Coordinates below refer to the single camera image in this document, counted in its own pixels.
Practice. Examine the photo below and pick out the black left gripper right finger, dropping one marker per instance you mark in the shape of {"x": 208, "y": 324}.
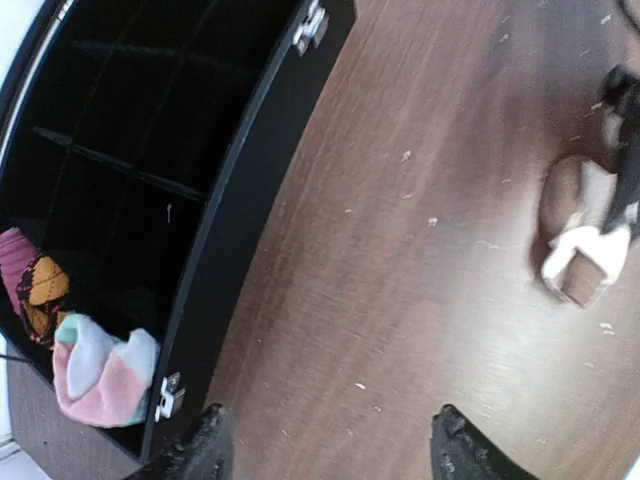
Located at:
{"x": 460, "y": 451}

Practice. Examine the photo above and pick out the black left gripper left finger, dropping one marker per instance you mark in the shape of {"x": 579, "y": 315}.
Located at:
{"x": 204, "y": 451}

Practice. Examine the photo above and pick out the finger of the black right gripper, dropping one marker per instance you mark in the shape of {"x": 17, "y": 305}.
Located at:
{"x": 620, "y": 101}

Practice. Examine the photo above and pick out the pink mint patterned sock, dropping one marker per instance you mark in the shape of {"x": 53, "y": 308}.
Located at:
{"x": 99, "y": 379}

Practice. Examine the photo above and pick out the beige striped sock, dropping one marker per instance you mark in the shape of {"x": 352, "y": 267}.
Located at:
{"x": 587, "y": 220}

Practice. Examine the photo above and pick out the maroon yellow argyle sock roll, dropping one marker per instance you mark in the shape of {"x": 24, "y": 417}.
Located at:
{"x": 36, "y": 285}

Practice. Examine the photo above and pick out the black compartment storage box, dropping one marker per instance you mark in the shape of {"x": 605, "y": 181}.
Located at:
{"x": 143, "y": 144}

